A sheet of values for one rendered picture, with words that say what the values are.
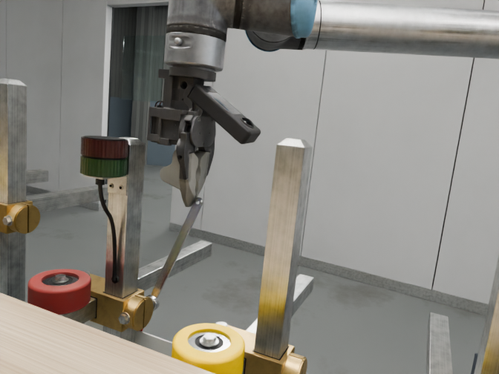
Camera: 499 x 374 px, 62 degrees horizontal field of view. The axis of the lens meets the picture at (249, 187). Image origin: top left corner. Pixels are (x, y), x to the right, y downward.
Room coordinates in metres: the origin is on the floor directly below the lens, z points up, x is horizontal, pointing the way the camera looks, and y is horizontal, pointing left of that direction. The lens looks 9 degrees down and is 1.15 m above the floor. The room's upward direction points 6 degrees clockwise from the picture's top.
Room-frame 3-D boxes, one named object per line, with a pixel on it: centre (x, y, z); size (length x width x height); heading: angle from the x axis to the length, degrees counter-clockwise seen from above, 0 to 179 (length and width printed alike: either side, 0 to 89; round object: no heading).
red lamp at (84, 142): (0.55, 0.20, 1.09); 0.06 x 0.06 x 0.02
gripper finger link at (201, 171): (0.67, 0.10, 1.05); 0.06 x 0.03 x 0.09; 67
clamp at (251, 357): (0.51, -0.03, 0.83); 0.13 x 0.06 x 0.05; 67
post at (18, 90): (0.69, 0.41, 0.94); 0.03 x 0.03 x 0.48; 67
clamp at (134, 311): (0.60, 0.20, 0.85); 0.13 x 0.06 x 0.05; 67
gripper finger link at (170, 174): (0.64, 0.12, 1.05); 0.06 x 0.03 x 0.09; 67
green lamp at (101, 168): (0.55, 0.20, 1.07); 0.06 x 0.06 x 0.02
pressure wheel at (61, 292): (0.54, 0.25, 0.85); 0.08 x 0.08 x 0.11
